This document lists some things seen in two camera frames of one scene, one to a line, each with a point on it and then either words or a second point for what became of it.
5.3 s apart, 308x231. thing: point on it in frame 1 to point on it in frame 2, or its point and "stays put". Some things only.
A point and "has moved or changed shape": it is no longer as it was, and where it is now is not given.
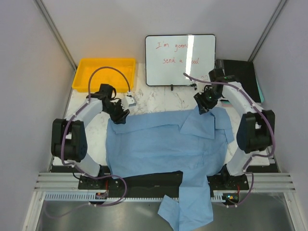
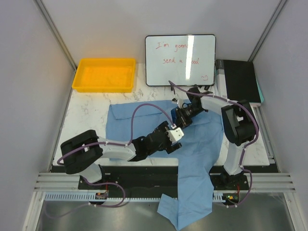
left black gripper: [121, 118] to [169, 148]
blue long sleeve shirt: [187, 141] has moved or changed shape
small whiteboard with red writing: [168, 57] stays put
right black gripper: [203, 106] to [181, 121]
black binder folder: [243, 71] stays put
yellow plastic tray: [104, 76] stays put
